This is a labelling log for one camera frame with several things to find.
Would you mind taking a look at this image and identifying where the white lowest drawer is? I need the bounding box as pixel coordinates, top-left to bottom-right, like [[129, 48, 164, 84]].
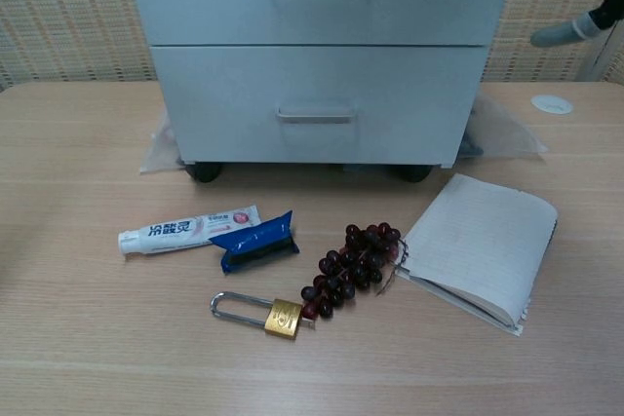
[[149, 43, 489, 165]]

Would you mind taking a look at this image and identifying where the open lined notebook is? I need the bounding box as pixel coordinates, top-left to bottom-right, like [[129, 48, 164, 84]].
[[395, 172, 560, 338]]

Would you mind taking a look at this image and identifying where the translucent plastic bag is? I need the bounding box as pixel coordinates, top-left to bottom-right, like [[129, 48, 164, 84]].
[[138, 93, 548, 174]]

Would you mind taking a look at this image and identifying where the short silver drawer handle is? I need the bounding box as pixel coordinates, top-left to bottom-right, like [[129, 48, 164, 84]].
[[275, 103, 357, 125]]

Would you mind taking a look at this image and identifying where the blue snack packet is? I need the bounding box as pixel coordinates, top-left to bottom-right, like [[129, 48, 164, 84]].
[[208, 209, 301, 275]]

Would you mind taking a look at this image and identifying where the white toothpaste tube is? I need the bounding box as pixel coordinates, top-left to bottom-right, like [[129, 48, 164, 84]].
[[116, 205, 262, 257]]

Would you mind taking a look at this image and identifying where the dark purple grape bunch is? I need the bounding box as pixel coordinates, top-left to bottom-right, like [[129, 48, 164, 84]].
[[299, 221, 410, 320]]

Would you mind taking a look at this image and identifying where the black caster wheel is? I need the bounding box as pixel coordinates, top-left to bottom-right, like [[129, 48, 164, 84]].
[[184, 162, 224, 184], [389, 163, 434, 183]]

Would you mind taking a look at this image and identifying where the brass padlock with long shackle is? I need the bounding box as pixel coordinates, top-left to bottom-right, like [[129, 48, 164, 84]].
[[210, 290, 319, 340]]

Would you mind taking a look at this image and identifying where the white round cable grommet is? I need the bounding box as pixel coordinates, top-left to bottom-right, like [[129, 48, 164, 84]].
[[530, 95, 574, 115]]

